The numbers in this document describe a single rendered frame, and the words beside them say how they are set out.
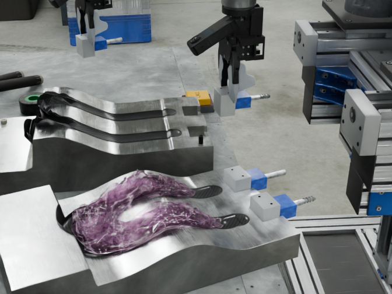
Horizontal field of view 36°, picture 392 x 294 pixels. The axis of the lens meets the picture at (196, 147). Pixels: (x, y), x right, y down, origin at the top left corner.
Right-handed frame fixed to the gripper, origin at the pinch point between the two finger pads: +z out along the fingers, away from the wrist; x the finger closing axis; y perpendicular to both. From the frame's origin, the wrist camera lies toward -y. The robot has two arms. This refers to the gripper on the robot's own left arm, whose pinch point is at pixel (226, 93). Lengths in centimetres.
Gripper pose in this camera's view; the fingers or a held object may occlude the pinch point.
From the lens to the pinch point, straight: 139.7
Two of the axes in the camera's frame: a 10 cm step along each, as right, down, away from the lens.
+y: 9.5, -1.4, 2.6
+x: -3.0, -4.6, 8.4
